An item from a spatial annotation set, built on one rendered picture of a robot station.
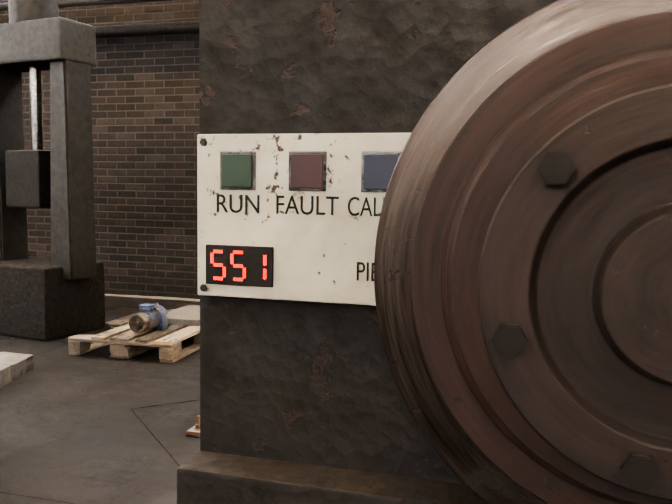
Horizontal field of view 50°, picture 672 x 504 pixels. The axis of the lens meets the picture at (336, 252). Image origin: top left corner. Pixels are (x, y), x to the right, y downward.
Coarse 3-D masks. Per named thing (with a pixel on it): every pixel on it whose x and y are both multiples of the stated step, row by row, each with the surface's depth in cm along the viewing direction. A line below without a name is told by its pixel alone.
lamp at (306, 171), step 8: (296, 160) 77; (304, 160) 76; (312, 160) 76; (320, 160) 76; (296, 168) 77; (304, 168) 76; (312, 168) 76; (320, 168) 76; (296, 176) 77; (304, 176) 76; (312, 176) 76; (320, 176) 76; (296, 184) 77; (304, 184) 77; (312, 184) 76; (320, 184) 76
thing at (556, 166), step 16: (544, 160) 49; (560, 160) 48; (544, 176) 49; (560, 176) 48; (496, 336) 50; (512, 336) 50; (512, 352) 50; (624, 464) 49; (640, 464) 48; (656, 464) 49; (640, 480) 49; (656, 480) 48
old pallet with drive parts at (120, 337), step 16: (112, 320) 556; (128, 320) 557; (80, 336) 506; (96, 336) 497; (112, 336) 508; (128, 336) 498; (144, 336) 499; (160, 336) 505; (176, 336) 500; (80, 352) 501; (112, 352) 494; (128, 352) 492; (144, 352) 513; (160, 352) 485; (176, 352) 489; (192, 352) 513
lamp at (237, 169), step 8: (224, 160) 79; (232, 160) 79; (240, 160) 78; (248, 160) 78; (224, 168) 79; (232, 168) 79; (240, 168) 78; (248, 168) 78; (224, 176) 79; (232, 176) 79; (240, 176) 79; (248, 176) 78; (224, 184) 79; (232, 184) 79; (240, 184) 79; (248, 184) 78
